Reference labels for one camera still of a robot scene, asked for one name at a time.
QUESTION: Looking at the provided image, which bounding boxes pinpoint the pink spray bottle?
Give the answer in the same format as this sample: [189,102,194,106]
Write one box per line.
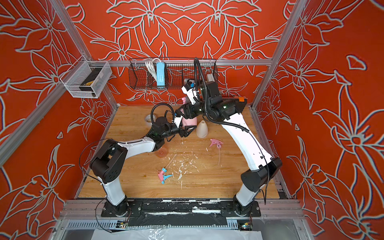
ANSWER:
[182,117,198,128]

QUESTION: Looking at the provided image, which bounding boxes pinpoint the light blue box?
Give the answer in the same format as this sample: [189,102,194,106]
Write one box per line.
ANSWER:
[156,62,166,89]

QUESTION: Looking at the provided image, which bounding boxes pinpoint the clear reddish spray bottle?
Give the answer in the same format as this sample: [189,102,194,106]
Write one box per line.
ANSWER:
[155,147,169,158]

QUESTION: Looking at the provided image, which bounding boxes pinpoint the black orange tool case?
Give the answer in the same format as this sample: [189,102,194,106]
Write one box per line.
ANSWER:
[235,97,248,106]

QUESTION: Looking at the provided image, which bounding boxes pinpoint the black wire basket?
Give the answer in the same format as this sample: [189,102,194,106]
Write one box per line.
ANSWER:
[128,57,218,90]

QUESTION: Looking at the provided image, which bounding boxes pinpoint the clear tape roll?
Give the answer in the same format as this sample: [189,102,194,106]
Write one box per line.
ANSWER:
[145,115,152,125]

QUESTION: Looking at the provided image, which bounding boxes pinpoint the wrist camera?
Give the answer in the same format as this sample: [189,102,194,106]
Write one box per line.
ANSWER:
[182,79,200,105]
[174,116,183,128]

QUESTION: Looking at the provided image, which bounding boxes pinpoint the clear plastic wall bin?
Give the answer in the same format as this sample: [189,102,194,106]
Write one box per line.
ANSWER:
[60,61,112,99]

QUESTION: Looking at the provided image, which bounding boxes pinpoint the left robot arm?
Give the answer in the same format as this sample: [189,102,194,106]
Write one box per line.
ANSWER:
[90,117,197,217]

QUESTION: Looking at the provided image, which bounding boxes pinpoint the pink blue spray nozzle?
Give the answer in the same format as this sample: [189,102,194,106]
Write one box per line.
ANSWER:
[158,154,177,185]

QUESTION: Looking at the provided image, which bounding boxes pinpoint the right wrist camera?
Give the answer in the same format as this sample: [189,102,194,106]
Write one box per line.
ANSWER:
[182,79,200,105]

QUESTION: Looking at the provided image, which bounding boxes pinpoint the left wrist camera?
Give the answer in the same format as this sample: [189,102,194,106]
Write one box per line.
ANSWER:
[174,116,183,128]

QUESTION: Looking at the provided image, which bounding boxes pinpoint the white spray bottle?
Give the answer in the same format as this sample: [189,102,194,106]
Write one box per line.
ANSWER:
[196,120,209,139]

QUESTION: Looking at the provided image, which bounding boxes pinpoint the white adapter block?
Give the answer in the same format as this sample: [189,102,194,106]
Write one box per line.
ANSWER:
[207,74,215,82]

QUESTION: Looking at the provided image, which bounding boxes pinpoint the grey pink spray nozzle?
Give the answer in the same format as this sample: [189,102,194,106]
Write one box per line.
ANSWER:
[182,97,190,105]

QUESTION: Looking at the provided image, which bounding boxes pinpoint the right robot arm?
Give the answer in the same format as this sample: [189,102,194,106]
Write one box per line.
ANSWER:
[174,79,282,217]

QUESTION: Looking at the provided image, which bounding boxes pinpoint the black box in bin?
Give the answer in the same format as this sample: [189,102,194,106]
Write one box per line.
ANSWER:
[79,68,102,92]

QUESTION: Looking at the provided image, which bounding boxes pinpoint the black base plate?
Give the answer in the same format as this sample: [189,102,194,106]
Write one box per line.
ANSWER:
[101,199,261,229]

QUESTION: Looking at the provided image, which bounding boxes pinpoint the white cable bundle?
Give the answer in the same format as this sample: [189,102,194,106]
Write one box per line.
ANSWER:
[145,59,158,82]

